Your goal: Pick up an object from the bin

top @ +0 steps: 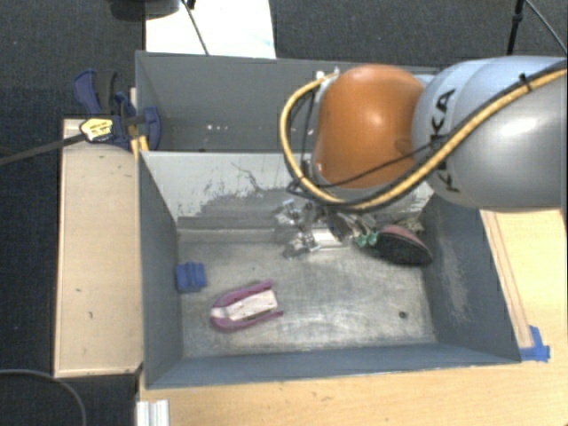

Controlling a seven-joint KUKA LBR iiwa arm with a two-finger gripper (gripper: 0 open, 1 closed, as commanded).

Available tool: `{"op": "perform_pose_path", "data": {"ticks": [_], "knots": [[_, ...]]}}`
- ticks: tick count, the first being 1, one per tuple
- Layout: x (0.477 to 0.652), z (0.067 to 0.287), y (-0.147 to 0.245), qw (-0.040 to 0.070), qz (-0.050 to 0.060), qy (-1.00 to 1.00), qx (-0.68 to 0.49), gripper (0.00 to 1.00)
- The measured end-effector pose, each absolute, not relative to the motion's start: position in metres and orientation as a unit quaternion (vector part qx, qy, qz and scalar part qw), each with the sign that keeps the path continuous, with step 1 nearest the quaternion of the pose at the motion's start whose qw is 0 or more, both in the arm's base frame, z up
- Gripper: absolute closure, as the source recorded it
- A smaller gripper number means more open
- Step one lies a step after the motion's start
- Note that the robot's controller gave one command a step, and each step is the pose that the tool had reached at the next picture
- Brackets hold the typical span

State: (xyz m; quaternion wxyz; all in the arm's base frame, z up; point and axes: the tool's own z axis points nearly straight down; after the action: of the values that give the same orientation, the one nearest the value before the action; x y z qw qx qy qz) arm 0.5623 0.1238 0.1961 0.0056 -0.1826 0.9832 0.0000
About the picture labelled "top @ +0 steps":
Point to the pale wood flat board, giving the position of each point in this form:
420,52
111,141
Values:
97,260

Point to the blue sponge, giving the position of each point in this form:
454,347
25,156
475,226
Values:
191,277

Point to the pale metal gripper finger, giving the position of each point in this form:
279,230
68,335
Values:
304,243
294,215

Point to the grey metal bin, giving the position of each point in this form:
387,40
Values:
310,291

